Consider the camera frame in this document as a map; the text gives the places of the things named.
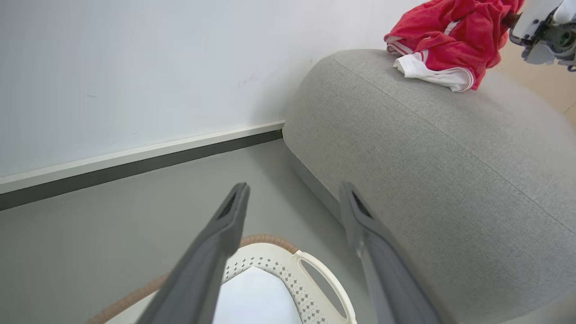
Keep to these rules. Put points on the grey fabric sofa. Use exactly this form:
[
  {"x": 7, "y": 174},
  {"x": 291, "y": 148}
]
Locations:
[{"x": 450, "y": 180}]

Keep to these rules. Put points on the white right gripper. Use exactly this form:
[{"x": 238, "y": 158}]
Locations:
[{"x": 540, "y": 27}]

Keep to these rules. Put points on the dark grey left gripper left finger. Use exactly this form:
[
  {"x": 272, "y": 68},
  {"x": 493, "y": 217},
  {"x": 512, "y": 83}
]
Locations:
[{"x": 202, "y": 270}]

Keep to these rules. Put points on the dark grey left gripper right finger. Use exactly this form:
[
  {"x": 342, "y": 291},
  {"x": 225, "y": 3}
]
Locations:
[{"x": 387, "y": 270}]

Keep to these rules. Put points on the white perforated plastic laundry basket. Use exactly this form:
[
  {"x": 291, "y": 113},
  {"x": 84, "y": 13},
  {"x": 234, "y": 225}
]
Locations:
[{"x": 279, "y": 270}]

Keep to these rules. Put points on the red garment with white trim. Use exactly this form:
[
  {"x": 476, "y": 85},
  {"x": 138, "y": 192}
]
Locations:
[{"x": 468, "y": 40}]

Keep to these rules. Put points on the white and black baseboard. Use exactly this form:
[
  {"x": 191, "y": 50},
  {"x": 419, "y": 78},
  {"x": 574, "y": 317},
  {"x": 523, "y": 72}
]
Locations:
[{"x": 135, "y": 162}]

